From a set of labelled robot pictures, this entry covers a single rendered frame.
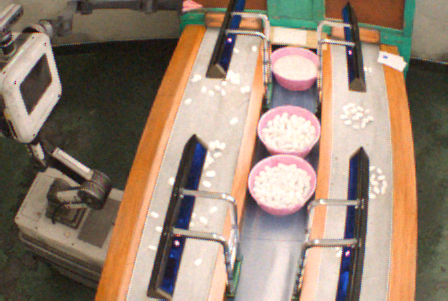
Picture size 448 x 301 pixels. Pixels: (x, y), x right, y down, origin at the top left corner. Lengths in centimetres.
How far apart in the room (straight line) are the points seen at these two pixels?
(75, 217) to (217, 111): 84
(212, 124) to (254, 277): 76
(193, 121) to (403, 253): 116
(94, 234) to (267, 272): 86
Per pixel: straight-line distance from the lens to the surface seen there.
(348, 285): 143
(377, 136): 230
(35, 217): 255
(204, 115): 236
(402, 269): 188
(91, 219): 243
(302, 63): 263
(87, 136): 349
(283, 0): 272
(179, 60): 263
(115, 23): 398
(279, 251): 198
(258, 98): 238
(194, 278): 186
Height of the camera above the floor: 237
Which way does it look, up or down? 46 degrees down
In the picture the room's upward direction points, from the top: 5 degrees counter-clockwise
